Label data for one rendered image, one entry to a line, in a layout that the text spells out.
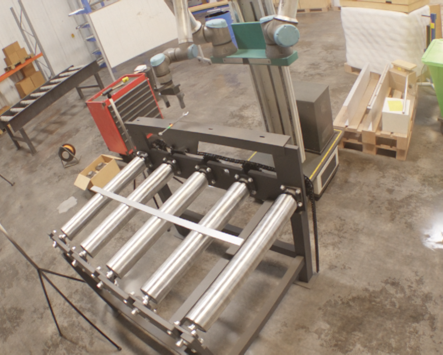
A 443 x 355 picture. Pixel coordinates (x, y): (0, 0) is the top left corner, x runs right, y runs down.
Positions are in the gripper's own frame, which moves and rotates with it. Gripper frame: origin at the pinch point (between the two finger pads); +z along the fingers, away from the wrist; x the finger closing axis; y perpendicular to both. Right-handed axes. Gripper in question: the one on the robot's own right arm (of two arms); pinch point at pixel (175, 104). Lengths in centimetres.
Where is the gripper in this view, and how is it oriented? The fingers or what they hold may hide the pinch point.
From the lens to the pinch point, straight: 204.7
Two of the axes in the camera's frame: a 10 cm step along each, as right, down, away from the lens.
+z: 2.8, 7.6, 5.9
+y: 5.8, -6.2, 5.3
